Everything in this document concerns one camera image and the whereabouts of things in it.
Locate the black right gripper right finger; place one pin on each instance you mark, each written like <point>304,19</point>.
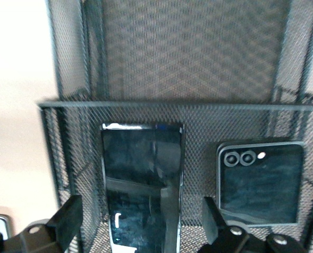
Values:
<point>217,232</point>

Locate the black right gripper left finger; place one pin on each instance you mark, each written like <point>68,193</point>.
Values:
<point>64,226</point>

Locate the black flip phone dual cameras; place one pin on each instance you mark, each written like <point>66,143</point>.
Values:
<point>262,184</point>

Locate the long black slab phone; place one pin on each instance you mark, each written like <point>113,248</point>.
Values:
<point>135,163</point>

